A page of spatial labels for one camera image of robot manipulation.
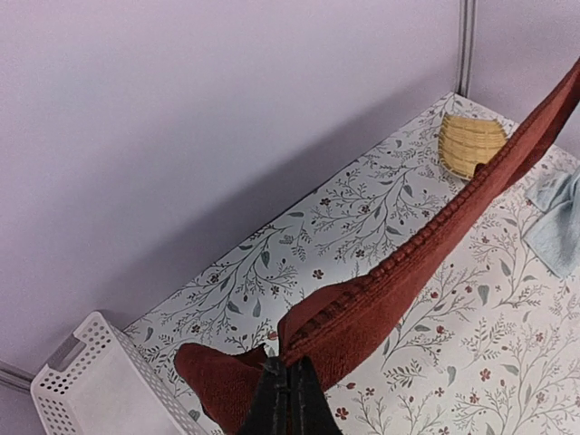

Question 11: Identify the light blue towel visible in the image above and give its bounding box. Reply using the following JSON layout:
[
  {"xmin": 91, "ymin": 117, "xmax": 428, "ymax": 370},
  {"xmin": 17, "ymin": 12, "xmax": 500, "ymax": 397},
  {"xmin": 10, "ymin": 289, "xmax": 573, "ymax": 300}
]
[{"xmin": 524, "ymin": 169, "xmax": 579, "ymax": 278}]

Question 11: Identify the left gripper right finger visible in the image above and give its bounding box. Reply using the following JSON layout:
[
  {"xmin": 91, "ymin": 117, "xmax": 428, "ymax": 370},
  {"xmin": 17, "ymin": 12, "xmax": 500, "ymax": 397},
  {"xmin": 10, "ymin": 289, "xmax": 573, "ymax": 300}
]
[{"xmin": 290, "ymin": 357, "xmax": 340, "ymax": 435}]

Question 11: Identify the left aluminium frame post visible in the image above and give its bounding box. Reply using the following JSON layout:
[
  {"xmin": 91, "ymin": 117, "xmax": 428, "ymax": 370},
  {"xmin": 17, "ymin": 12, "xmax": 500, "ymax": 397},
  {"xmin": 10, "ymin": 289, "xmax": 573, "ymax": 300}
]
[{"xmin": 0, "ymin": 361, "xmax": 34, "ymax": 393}]

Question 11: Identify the aluminium frame post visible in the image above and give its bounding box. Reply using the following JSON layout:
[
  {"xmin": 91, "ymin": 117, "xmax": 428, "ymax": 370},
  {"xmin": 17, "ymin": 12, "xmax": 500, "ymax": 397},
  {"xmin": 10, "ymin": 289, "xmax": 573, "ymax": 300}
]
[
  {"xmin": 0, "ymin": 361, "xmax": 34, "ymax": 393},
  {"xmin": 455, "ymin": 0, "xmax": 477, "ymax": 98}
]

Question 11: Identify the white perforated plastic basket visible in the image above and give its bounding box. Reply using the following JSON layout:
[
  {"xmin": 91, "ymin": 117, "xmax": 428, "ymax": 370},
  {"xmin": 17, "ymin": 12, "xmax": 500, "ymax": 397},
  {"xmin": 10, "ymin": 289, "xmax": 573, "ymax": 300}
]
[{"xmin": 30, "ymin": 311, "xmax": 203, "ymax": 434}]

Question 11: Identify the right aluminium frame post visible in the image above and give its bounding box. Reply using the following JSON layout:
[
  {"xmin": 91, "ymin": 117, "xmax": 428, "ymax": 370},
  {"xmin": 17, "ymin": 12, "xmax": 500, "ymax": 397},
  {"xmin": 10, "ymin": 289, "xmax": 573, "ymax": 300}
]
[{"xmin": 455, "ymin": 0, "xmax": 477, "ymax": 98}]

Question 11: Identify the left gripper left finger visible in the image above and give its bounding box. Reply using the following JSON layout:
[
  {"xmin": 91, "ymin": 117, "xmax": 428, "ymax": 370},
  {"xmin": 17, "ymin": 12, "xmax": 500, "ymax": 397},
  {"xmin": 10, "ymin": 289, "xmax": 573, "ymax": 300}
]
[{"xmin": 241, "ymin": 357, "xmax": 290, "ymax": 435}]

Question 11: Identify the floral patterned table mat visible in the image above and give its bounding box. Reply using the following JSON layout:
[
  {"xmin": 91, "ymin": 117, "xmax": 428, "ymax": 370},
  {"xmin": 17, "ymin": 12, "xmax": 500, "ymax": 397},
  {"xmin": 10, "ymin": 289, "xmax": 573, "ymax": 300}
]
[{"xmin": 126, "ymin": 93, "xmax": 579, "ymax": 434}]

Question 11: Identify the woven bamboo tray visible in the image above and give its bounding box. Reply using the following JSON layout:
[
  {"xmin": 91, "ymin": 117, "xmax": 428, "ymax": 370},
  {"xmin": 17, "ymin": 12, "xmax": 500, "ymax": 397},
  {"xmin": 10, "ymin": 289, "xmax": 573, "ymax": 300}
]
[{"xmin": 438, "ymin": 113, "xmax": 508, "ymax": 180}]

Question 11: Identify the dark red towel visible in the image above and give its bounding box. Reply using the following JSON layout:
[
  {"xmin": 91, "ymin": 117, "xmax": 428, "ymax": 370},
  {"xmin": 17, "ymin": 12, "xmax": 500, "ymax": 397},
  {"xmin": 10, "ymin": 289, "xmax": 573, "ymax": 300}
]
[{"xmin": 174, "ymin": 67, "xmax": 579, "ymax": 434}]

